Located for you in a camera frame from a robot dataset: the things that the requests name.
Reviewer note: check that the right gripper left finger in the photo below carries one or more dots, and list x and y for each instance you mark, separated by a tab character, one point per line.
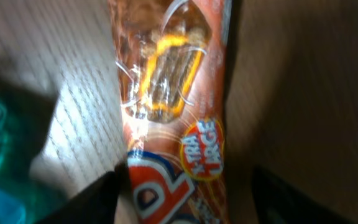
96	204

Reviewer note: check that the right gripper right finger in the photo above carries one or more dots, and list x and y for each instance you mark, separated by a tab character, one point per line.
278	202

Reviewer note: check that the orange Top snack bar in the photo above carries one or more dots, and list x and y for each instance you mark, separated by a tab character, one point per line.
170	57

